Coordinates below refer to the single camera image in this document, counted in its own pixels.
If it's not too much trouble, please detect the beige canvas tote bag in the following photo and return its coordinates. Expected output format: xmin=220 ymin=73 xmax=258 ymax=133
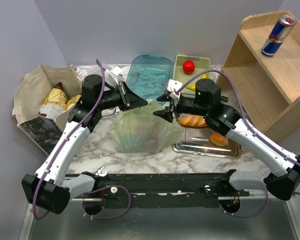
xmin=12 ymin=64 xmax=83 ymax=155

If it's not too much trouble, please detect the red bull can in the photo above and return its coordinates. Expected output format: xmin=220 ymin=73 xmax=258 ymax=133
xmin=261 ymin=15 xmax=297 ymax=57

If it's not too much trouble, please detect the metal tray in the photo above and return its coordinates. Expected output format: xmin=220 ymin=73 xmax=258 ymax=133
xmin=173 ymin=126 xmax=241 ymax=158

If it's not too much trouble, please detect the purple cable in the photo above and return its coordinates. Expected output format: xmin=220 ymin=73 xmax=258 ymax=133
xmin=173 ymin=69 xmax=300 ymax=196
xmin=31 ymin=58 xmax=108 ymax=221

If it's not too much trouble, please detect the green plastic grocery bag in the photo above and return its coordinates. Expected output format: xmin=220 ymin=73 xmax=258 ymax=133
xmin=109 ymin=99 xmax=184 ymax=153

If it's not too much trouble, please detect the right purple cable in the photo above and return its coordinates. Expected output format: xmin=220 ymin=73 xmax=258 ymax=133
xmin=173 ymin=69 xmax=300 ymax=196

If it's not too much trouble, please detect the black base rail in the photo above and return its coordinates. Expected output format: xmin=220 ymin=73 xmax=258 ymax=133
xmin=86 ymin=173 xmax=249 ymax=209

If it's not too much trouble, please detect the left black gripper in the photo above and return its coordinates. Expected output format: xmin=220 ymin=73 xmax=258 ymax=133
xmin=97 ymin=80 xmax=149 ymax=112

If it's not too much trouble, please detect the yellow banana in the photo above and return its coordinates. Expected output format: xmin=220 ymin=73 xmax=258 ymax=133
xmin=185 ymin=74 xmax=207 ymax=92

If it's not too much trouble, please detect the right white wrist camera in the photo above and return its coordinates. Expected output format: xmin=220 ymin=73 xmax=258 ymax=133
xmin=165 ymin=79 xmax=183 ymax=100

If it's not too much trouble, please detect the bread loaf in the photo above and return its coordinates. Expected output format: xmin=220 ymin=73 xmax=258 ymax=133
xmin=177 ymin=115 xmax=208 ymax=128

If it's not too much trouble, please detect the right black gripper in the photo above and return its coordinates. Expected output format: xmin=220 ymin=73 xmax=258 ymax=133
xmin=152 ymin=93 xmax=209 ymax=123

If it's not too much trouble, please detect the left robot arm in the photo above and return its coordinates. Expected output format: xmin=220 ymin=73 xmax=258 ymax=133
xmin=21 ymin=74 xmax=148 ymax=220

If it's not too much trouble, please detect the red apple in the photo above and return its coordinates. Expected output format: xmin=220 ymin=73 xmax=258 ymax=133
xmin=182 ymin=60 xmax=195 ymax=75

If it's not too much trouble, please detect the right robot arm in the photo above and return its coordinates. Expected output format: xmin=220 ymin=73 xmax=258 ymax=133
xmin=153 ymin=79 xmax=300 ymax=201

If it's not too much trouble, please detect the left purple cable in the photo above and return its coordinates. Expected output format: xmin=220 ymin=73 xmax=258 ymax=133
xmin=31 ymin=58 xmax=108 ymax=221

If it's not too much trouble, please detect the glazed donut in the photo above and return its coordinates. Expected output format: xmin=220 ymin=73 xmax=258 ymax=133
xmin=209 ymin=133 xmax=227 ymax=147

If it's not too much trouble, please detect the teal transparent plastic container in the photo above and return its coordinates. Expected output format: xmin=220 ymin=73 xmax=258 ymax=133
xmin=126 ymin=55 xmax=174 ymax=100

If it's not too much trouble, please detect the clear plastic compartment box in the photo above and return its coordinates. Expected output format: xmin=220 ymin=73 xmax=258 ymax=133
xmin=102 ymin=65 xmax=112 ymax=76

